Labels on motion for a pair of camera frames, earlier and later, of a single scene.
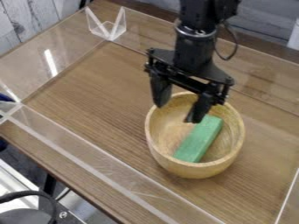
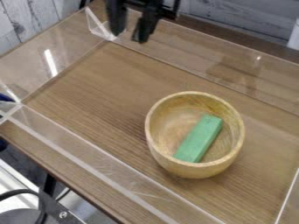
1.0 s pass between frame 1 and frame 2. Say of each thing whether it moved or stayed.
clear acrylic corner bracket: stayed
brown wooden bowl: stayed
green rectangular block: stayed
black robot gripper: moved
